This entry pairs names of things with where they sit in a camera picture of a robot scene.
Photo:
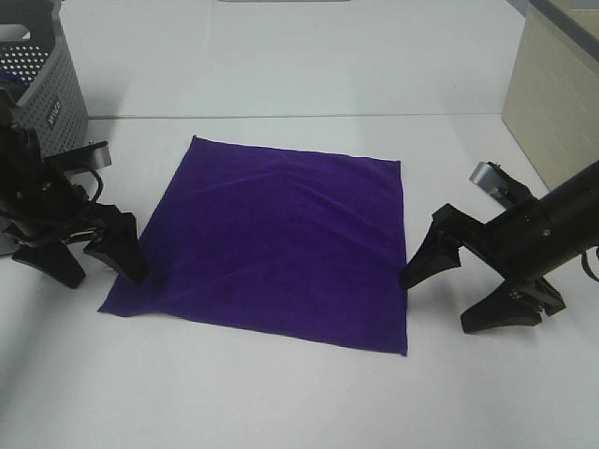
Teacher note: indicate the purple towel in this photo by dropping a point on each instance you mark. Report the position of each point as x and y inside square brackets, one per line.
[308, 245]

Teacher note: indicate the beige storage box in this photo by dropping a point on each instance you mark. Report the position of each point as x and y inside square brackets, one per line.
[551, 106]

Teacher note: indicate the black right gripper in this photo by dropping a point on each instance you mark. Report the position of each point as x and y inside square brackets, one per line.
[523, 244]

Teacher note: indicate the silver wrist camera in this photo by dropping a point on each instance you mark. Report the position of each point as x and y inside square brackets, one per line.
[498, 185]
[94, 155]

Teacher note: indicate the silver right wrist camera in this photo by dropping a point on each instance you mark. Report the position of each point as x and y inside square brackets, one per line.
[498, 185]

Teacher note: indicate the grey perforated plastic basket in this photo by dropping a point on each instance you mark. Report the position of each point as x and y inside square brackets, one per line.
[40, 88]

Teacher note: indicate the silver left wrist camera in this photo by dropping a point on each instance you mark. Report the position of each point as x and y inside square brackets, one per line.
[94, 155]

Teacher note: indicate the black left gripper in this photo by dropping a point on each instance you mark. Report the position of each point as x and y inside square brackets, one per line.
[43, 204]

